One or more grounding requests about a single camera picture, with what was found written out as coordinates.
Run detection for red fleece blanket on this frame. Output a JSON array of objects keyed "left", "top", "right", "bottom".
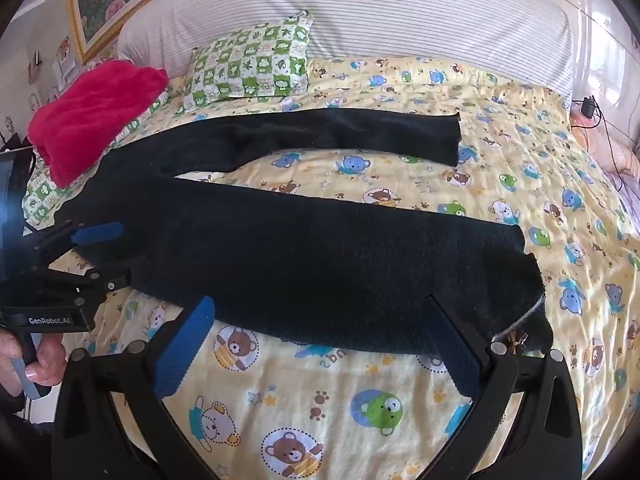
[{"left": 27, "top": 59, "right": 170, "bottom": 188}]

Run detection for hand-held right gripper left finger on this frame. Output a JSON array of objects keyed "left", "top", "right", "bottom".
[{"left": 51, "top": 295, "right": 221, "bottom": 480}]

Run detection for green checked pillow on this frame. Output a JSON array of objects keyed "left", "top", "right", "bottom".
[
  {"left": 182, "top": 10, "right": 313, "bottom": 113},
  {"left": 22, "top": 85, "right": 171, "bottom": 226}
]

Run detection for pink cloth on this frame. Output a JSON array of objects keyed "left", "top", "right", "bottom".
[{"left": 570, "top": 110, "right": 640, "bottom": 241}]

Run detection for person's left hand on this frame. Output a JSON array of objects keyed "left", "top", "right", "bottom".
[{"left": 0, "top": 332, "right": 68, "bottom": 401}]

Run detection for black pants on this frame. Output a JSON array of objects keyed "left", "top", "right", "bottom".
[{"left": 52, "top": 109, "right": 553, "bottom": 356}]

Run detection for striped headboard cover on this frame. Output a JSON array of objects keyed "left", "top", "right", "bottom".
[{"left": 117, "top": 0, "right": 573, "bottom": 111}]

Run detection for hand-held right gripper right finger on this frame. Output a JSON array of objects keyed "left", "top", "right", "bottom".
[{"left": 424, "top": 296, "right": 583, "bottom": 480}]

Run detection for black charger cable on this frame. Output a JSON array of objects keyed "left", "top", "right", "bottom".
[{"left": 570, "top": 97, "right": 631, "bottom": 191}]

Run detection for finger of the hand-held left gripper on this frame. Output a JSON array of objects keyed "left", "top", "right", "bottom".
[
  {"left": 27, "top": 221, "right": 125, "bottom": 261},
  {"left": 50, "top": 269, "right": 132, "bottom": 306}
]

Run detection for yellow bear print bed sheet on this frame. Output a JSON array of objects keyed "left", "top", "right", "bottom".
[{"left": 22, "top": 55, "right": 640, "bottom": 480}]

